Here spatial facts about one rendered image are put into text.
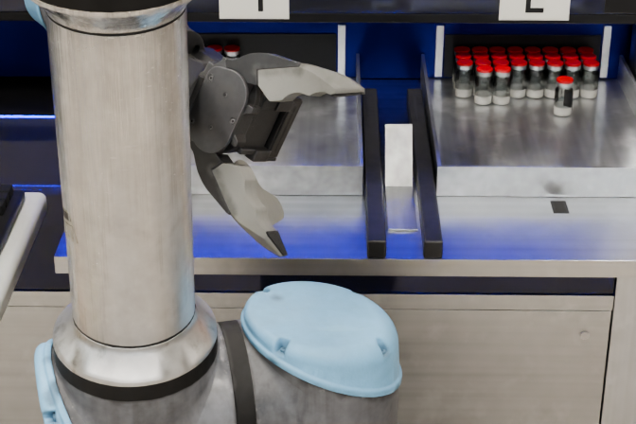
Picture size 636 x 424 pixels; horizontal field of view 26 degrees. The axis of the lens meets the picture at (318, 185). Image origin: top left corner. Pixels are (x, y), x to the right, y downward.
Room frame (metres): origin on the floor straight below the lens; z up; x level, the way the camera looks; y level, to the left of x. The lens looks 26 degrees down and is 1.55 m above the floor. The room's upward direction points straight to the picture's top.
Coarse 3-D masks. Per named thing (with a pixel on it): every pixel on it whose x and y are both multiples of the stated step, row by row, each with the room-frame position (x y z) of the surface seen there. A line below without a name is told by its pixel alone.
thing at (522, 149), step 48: (432, 96) 1.61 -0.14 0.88; (624, 96) 1.61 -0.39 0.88; (432, 144) 1.43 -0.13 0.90; (480, 144) 1.46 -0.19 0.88; (528, 144) 1.46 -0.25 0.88; (576, 144) 1.46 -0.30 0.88; (624, 144) 1.46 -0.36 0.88; (480, 192) 1.33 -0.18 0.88; (528, 192) 1.33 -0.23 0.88; (576, 192) 1.33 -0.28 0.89; (624, 192) 1.33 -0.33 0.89
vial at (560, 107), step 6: (558, 84) 1.55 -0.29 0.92; (564, 84) 1.55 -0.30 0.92; (570, 84) 1.55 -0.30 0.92; (558, 90) 1.55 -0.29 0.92; (564, 90) 1.55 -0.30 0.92; (570, 90) 1.55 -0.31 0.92; (558, 96) 1.55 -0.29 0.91; (564, 96) 1.54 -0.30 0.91; (570, 96) 1.55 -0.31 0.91; (558, 102) 1.55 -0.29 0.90; (564, 102) 1.54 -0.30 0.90; (570, 102) 1.55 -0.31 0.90; (558, 108) 1.55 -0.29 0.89; (564, 108) 1.54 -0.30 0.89; (570, 108) 1.55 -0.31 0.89; (558, 114) 1.55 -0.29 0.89; (564, 114) 1.54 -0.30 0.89; (570, 114) 1.55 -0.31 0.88
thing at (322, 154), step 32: (352, 96) 1.61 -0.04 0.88; (320, 128) 1.51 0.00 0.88; (352, 128) 1.51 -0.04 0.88; (192, 160) 1.42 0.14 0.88; (288, 160) 1.42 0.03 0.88; (320, 160) 1.42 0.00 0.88; (352, 160) 1.42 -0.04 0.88; (192, 192) 1.34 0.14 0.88; (288, 192) 1.34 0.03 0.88; (320, 192) 1.34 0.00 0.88; (352, 192) 1.34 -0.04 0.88
